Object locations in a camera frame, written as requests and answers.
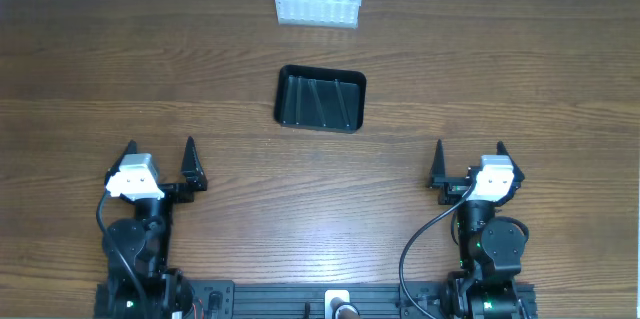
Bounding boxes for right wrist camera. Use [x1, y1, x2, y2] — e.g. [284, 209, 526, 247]
[469, 154, 515, 204]

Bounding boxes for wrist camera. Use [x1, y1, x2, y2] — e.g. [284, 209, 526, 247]
[469, 154, 515, 204]
[104, 152, 166, 202]

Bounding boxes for clear test tube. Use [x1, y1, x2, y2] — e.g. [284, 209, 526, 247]
[309, 78, 329, 128]
[294, 77, 303, 126]
[333, 78, 350, 128]

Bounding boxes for mounting rail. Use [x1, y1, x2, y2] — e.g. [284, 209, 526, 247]
[94, 279, 539, 319]

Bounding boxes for white test tube rack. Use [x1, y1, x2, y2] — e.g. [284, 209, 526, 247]
[274, 0, 363, 29]

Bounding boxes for black cable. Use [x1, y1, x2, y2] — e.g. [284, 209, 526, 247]
[397, 183, 476, 319]
[95, 189, 151, 319]

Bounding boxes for black tray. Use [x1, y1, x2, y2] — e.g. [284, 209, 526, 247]
[273, 64, 368, 134]

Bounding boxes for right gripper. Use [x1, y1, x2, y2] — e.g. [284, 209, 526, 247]
[429, 139, 526, 206]

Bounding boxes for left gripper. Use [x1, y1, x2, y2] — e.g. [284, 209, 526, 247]
[104, 136, 209, 204]

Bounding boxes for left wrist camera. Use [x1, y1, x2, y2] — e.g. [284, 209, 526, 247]
[104, 152, 166, 202]

